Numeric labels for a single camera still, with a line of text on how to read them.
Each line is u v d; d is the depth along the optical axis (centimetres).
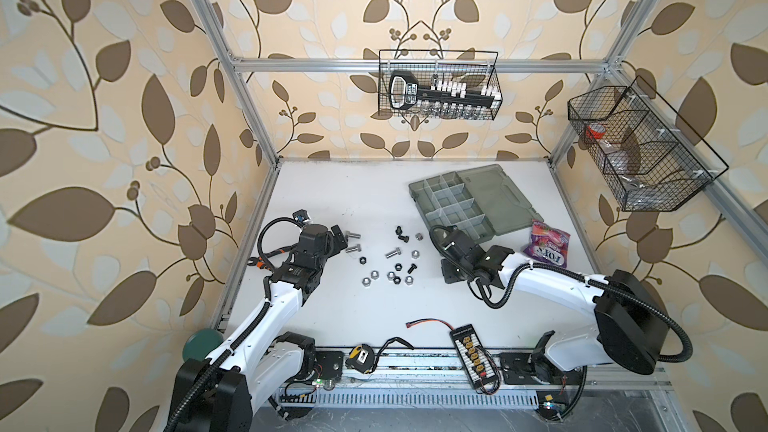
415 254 94
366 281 89
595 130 88
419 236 99
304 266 63
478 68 91
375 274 91
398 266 91
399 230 99
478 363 74
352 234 98
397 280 89
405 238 97
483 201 108
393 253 94
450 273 78
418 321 82
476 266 64
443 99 85
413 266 92
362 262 93
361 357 74
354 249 96
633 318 42
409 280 89
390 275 91
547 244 92
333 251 67
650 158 73
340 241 78
